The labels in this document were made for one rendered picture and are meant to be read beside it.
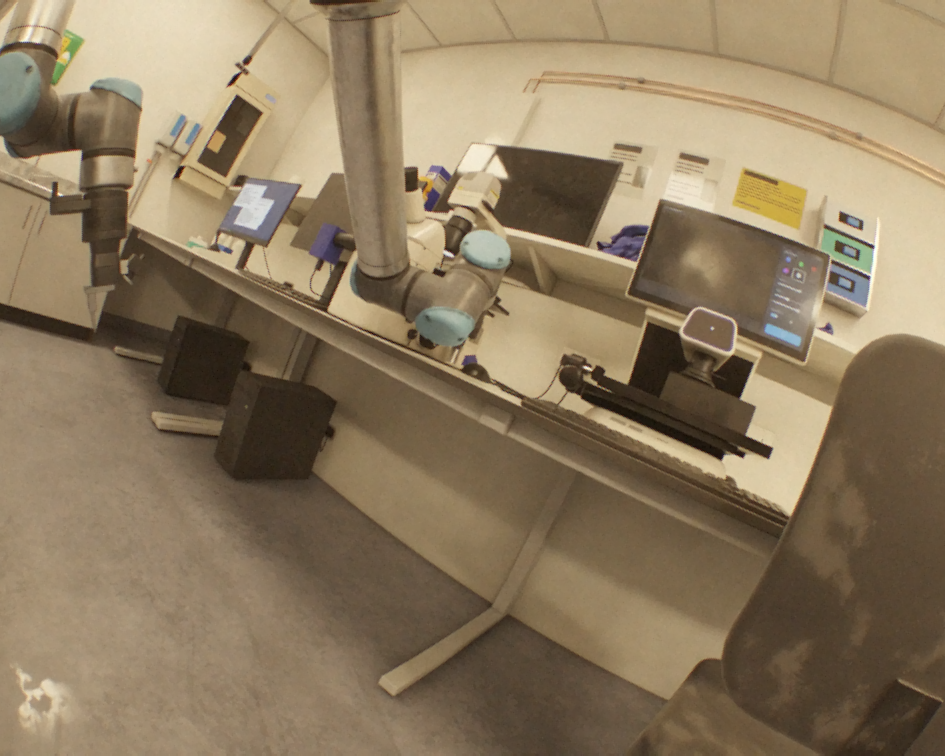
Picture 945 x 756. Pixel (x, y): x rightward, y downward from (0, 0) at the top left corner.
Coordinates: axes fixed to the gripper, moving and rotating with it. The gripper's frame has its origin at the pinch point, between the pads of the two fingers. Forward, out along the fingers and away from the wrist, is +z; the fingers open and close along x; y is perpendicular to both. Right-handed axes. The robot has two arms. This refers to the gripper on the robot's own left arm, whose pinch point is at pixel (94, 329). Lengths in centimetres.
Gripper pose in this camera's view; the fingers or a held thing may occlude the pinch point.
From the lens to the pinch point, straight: 73.6
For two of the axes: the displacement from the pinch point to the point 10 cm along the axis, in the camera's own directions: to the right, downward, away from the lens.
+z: -0.8, 9.5, 3.0
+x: -7.9, -2.4, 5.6
